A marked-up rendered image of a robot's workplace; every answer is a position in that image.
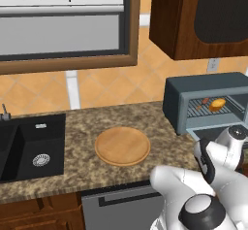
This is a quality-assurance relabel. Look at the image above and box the wood-framed window with blinds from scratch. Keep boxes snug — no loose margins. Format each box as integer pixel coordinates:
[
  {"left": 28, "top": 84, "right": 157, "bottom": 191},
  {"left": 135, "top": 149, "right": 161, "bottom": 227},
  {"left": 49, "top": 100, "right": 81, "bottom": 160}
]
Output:
[{"left": 0, "top": 0, "right": 142, "bottom": 76}]

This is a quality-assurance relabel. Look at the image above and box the white wall socket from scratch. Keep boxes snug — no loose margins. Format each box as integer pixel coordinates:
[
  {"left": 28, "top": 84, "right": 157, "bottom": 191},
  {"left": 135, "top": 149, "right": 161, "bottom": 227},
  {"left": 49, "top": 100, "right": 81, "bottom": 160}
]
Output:
[{"left": 206, "top": 57, "right": 221, "bottom": 74}]

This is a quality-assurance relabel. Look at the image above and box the cupboard door with dark panel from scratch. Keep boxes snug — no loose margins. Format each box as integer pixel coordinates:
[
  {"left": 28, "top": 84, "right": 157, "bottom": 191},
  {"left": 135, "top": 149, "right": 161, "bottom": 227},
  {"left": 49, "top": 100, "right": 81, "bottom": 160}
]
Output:
[{"left": 174, "top": 0, "right": 248, "bottom": 62}]

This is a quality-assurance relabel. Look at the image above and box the dark wood wall cupboard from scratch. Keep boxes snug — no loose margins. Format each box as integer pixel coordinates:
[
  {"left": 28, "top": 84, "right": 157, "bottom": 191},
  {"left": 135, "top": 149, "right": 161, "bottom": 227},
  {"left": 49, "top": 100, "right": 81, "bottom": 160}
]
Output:
[{"left": 148, "top": 0, "right": 248, "bottom": 62}]

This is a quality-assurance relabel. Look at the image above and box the round wooden cutting board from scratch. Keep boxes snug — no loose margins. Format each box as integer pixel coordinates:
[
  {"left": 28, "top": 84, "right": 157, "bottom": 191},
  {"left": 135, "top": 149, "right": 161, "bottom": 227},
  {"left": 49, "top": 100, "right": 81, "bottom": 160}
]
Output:
[{"left": 94, "top": 125, "right": 152, "bottom": 168}]

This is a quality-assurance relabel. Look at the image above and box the golden baguette bread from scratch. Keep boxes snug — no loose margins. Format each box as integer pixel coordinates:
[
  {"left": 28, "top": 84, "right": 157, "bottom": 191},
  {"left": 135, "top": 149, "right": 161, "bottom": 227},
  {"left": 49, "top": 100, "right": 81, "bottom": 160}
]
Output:
[{"left": 208, "top": 98, "right": 228, "bottom": 113}]

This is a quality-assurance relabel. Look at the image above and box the toaster oven door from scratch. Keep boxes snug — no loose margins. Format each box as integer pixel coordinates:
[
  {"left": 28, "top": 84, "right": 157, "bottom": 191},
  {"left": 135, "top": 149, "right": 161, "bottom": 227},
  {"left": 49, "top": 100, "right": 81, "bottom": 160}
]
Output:
[{"left": 186, "top": 122, "right": 248, "bottom": 151}]

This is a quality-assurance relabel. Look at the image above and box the brown wooden base cupboard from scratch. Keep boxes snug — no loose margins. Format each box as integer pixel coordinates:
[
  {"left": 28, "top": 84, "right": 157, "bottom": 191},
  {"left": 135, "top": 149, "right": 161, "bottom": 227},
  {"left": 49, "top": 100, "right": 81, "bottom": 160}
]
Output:
[{"left": 0, "top": 191, "right": 86, "bottom": 230}]

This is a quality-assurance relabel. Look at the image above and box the toaster oven wire rack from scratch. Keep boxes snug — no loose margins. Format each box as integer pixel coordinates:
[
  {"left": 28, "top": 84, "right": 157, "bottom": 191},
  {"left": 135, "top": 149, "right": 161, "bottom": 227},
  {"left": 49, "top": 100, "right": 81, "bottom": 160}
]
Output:
[{"left": 187, "top": 95, "right": 246, "bottom": 118}]

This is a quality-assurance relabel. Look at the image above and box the black kitchen sink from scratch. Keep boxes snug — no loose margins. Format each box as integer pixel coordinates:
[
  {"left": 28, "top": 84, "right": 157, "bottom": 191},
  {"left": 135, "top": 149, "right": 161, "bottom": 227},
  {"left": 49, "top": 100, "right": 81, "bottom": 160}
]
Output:
[{"left": 0, "top": 113, "right": 67, "bottom": 184}]

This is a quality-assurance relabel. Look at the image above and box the grey sink tap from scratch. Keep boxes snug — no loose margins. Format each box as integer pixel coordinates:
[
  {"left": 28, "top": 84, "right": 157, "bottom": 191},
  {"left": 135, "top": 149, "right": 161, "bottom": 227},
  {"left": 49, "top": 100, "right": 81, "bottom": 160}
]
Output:
[{"left": 0, "top": 103, "right": 12, "bottom": 122}]

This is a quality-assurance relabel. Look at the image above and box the kebab skewer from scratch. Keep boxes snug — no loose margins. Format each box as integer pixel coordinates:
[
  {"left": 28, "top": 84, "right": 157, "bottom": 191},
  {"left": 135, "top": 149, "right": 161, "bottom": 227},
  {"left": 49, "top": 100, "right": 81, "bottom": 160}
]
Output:
[{"left": 195, "top": 97, "right": 210, "bottom": 112}]

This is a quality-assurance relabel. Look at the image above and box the grey-blue toaster oven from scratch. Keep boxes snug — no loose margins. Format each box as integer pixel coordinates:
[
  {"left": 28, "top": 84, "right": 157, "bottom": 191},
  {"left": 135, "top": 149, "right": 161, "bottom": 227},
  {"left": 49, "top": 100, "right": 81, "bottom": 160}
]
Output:
[{"left": 162, "top": 72, "right": 248, "bottom": 137}]

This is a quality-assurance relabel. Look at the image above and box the black dishwasher handle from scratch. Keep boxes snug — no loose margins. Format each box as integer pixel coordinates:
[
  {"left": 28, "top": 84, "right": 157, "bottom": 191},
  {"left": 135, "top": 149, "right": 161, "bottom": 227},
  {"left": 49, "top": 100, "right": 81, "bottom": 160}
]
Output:
[{"left": 98, "top": 190, "right": 163, "bottom": 208}]

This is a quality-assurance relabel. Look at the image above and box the grey dishwasher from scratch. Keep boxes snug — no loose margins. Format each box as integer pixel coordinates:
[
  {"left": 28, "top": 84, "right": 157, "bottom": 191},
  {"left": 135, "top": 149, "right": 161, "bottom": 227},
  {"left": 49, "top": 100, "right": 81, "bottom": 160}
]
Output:
[{"left": 79, "top": 182, "right": 167, "bottom": 230}]

